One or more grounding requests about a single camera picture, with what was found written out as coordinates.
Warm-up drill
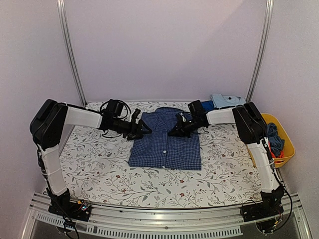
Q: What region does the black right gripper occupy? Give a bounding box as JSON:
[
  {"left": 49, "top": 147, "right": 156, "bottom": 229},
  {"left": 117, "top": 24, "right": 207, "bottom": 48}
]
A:
[{"left": 168, "top": 118, "right": 202, "bottom": 138}]

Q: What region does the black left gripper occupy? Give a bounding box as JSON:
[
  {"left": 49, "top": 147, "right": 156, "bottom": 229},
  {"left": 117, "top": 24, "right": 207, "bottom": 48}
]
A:
[{"left": 112, "top": 118, "right": 152, "bottom": 141}]

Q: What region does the blue checkered button shirt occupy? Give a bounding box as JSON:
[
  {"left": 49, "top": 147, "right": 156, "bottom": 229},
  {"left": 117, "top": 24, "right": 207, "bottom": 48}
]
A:
[{"left": 128, "top": 107, "right": 202, "bottom": 170}]

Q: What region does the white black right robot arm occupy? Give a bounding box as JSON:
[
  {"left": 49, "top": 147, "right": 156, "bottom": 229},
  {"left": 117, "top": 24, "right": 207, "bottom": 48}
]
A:
[{"left": 168, "top": 100, "right": 284, "bottom": 217}]

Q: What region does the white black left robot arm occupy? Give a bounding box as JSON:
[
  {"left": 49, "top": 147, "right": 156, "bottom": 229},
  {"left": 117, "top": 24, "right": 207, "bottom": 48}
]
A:
[{"left": 29, "top": 99, "right": 152, "bottom": 216}]

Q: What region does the yellow plastic laundry basket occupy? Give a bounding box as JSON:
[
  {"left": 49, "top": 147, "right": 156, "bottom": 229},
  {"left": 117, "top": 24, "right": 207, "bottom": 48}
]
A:
[{"left": 261, "top": 113, "right": 295, "bottom": 168}]

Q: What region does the folded royal blue garment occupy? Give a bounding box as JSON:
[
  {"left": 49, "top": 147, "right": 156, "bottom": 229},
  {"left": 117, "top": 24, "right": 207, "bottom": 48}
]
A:
[{"left": 201, "top": 100, "right": 214, "bottom": 112}]

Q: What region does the folded light blue t-shirt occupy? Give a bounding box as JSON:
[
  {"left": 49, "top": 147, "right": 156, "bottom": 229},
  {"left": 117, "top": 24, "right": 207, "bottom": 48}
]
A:
[{"left": 210, "top": 94, "right": 246, "bottom": 109}]

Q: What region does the floral patterned table cloth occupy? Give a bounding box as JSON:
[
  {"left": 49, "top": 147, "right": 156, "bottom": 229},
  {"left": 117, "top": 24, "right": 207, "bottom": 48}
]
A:
[{"left": 58, "top": 109, "right": 279, "bottom": 208}]

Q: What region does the grey blue garment in basket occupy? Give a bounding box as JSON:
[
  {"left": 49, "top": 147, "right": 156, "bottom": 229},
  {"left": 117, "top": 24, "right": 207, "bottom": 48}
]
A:
[{"left": 266, "top": 122, "right": 285, "bottom": 154}]

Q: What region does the orange garment in basket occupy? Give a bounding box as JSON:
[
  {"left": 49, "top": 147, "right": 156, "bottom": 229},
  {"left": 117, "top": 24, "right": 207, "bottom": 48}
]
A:
[{"left": 270, "top": 150, "right": 285, "bottom": 166}]

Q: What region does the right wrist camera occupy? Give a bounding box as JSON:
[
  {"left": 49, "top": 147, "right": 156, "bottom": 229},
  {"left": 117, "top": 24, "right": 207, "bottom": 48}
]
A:
[{"left": 176, "top": 112, "right": 188, "bottom": 124}]

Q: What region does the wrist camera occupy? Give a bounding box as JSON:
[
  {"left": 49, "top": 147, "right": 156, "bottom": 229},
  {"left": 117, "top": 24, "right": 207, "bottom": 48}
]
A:
[
  {"left": 176, "top": 112, "right": 188, "bottom": 124},
  {"left": 131, "top": 109, "right": 141, "bottom": 122}
]

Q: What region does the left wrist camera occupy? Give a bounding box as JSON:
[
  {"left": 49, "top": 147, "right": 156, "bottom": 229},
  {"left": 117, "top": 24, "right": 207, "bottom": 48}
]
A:
[{"left": 131, "top": 109, "right": 141, "bottom": 122}]

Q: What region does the aluminium front rail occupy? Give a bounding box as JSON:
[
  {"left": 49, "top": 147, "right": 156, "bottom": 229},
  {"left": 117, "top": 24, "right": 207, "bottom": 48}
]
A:
[{"left": 22, "top": 193, "right": 312, "bottom": 239}]

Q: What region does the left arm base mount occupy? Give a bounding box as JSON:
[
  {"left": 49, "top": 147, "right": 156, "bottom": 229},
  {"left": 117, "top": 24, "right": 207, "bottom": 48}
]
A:
[{"left": 48, "top": 195, "right": 92, "bottom": 222}]

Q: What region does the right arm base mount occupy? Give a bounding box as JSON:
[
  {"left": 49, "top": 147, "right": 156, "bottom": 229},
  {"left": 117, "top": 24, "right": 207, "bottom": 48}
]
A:
[{"left": 240, "top": 199, "right": 284, "bottom": 234}]

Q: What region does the left aluminium frame post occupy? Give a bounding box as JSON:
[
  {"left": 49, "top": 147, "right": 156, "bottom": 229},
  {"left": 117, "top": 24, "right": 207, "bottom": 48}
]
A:
[{"left": 56, "top": 0, "right": 87, "bottom": 106}]

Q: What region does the aluminium frame post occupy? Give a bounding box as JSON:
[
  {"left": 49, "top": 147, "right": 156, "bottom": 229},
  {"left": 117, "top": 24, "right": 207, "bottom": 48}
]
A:
[
  {"left": 56, "top": 0, "right": 87, "bottom": 106},
  {"left": 246, "top": 0, "right": 275, "bottom": 102}
]

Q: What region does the right aluminium frame post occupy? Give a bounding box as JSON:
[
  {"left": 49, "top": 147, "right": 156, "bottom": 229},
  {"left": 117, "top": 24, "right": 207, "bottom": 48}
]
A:
[{"left": 246, "top": 0, "right": 275, "bottom": 102}]

